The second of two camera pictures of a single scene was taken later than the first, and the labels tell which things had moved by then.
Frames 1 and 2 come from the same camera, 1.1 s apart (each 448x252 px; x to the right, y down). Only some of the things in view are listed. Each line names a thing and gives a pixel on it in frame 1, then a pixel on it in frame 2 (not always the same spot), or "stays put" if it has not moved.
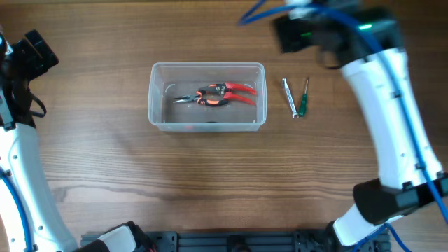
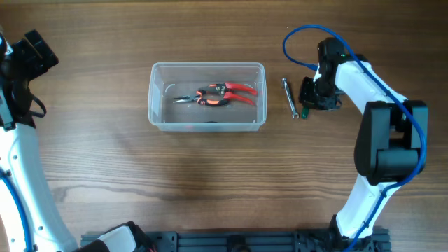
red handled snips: (227, 89) stays put
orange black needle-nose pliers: (197, 97) stays put
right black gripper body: (288, 36) → (311, 95)
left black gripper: (38, 51) stays put
